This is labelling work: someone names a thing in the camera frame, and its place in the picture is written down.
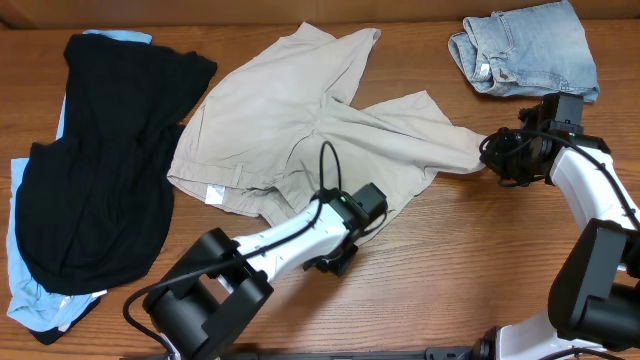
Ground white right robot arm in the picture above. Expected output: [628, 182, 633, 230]
[473, 128, 639, 359]

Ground black garment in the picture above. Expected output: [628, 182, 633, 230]
[14, 33, 220, 346]

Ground beige shorts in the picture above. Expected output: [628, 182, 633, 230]
[167, 23, 481, 225]

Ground light blue garment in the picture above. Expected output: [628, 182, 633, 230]
[5, 28, 154, 334]

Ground light blue denim shorts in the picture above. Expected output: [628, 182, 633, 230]
[448, 1, 600, 103]

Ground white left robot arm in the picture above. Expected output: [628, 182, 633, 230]
[143, 184, 387, 359]

